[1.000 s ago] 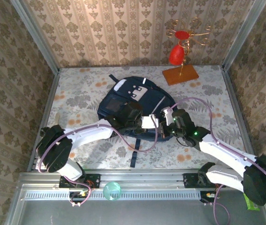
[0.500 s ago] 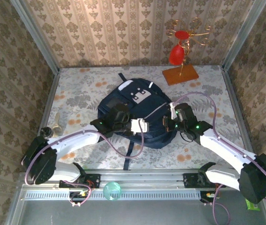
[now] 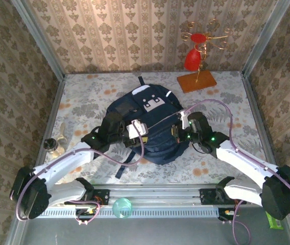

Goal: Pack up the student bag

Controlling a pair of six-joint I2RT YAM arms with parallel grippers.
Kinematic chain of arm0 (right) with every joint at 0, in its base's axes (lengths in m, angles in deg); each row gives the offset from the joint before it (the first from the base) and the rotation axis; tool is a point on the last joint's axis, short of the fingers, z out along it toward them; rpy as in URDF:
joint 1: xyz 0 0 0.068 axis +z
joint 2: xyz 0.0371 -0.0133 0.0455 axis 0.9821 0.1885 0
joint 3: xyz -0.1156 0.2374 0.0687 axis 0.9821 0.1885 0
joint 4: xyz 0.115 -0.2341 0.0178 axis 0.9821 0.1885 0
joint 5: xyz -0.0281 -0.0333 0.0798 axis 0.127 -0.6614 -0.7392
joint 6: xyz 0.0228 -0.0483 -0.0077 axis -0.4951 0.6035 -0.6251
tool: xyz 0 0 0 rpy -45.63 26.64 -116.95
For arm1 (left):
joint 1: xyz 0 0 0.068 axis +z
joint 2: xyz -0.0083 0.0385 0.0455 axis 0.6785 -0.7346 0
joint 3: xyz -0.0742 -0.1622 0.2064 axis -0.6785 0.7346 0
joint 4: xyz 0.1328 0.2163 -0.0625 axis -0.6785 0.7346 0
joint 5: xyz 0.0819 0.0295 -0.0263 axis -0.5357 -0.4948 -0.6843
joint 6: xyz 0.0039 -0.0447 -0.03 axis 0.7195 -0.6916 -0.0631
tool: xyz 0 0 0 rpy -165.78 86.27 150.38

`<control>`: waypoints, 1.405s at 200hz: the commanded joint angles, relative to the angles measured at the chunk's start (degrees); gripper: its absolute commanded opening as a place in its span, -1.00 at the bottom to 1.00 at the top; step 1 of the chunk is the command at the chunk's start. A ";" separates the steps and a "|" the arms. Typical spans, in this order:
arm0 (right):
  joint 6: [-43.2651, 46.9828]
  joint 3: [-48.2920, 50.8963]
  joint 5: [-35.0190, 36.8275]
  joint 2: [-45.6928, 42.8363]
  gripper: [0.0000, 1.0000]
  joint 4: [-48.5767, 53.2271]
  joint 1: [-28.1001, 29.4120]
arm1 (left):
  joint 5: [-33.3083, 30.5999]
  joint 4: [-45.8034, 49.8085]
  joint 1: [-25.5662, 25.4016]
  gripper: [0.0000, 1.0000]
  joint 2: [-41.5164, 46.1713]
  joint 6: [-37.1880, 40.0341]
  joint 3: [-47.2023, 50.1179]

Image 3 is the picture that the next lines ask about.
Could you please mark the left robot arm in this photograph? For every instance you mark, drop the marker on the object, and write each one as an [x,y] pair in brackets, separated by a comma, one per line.
[58,166]

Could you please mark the red round ornament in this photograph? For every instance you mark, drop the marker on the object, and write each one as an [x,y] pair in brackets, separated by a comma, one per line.
[198,38]

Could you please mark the aluminium frame post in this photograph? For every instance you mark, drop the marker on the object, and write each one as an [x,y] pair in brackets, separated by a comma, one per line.
[40,40]
[265,38]

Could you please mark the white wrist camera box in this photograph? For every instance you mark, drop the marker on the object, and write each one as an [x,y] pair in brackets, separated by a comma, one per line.
[134,130]
[183,120]

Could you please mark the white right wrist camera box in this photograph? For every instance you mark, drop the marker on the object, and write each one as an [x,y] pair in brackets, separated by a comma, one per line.
[183,120]

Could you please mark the teal translucent tape roll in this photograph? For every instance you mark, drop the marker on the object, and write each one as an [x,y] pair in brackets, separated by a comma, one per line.
[122,208]

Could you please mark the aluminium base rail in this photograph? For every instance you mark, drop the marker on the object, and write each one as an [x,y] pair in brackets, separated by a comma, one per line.
[155,194]

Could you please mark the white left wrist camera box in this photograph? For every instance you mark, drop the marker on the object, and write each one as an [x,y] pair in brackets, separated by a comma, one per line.
[134,130]

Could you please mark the red bell ornament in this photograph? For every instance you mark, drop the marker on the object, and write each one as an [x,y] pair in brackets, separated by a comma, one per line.
[192,61]

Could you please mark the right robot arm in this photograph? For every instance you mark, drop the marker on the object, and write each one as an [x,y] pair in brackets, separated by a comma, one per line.
[242,158]

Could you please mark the red and gold ornament stand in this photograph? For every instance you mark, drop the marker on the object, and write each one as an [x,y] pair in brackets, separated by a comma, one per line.
[198,80]

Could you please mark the navy blue backpack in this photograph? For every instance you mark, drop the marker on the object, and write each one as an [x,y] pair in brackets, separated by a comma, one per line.
[157,114]

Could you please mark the green packet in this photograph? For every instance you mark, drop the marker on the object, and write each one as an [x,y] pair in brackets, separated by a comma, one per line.
[275,224]

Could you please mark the clear glass jar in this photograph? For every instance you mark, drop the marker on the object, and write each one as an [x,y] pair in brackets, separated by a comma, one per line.
[59,150]

